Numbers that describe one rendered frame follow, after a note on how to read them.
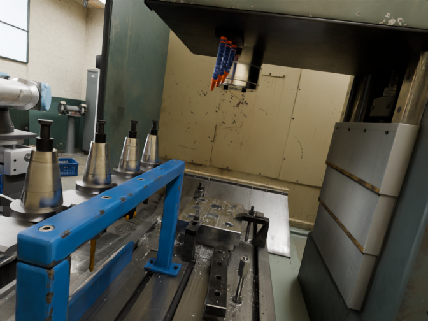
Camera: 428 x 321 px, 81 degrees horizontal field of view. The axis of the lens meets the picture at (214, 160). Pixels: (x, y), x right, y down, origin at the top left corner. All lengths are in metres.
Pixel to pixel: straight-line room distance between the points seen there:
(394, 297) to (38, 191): 0.73
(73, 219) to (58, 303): 0.08
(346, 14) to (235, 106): 1.37
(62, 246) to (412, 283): 0.67
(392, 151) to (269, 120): 1.27
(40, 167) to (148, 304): 0.46
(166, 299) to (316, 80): 1.67
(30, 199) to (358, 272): 0.76
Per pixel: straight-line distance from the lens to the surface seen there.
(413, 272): 0.73
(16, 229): 0.34
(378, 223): 0.78
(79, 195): 0.43
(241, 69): 0.84
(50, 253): 0.29
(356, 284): 0.85
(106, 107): 1.37
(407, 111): 0.77
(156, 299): 0.72
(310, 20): 0.62
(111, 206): 0.36
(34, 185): 0.35
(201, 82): 1.96
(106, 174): 0.44
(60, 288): 0.33
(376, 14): 0.65
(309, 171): 1.98
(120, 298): 0.72
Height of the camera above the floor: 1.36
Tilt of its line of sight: 10 degrees down
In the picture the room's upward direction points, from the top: 9 degrees clockwise
